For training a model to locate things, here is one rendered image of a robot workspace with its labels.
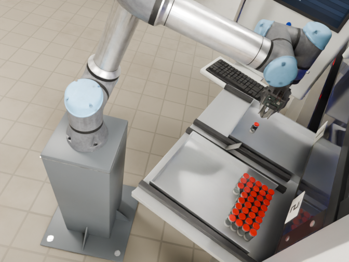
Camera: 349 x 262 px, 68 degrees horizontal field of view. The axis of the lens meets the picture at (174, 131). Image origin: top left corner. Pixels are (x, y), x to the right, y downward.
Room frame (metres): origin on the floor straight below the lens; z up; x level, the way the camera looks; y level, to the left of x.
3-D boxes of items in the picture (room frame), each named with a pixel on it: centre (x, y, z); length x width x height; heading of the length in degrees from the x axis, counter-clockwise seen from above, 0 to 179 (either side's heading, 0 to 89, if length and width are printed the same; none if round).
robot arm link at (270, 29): (0.71, -0.19, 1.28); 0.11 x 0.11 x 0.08; 4
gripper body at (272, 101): (0.72, -0.29, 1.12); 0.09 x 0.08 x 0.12; 160
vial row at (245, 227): (0.40, -0.30, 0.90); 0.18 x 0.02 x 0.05; 159
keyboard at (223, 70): (1.13, -0.27, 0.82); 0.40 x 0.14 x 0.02; 63
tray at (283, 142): (0.73, -0.40, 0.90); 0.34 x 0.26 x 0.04; 70
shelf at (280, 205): (0.59, -0.28, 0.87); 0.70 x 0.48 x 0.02; 160
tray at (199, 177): (0.45, -0.18, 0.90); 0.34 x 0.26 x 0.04; 69
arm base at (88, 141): (0.56, 0.31, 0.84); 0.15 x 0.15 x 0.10
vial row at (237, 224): (0.41, -0.28, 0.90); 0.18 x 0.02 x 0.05; 159
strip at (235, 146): (0.63, -0.17, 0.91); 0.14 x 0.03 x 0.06; 69
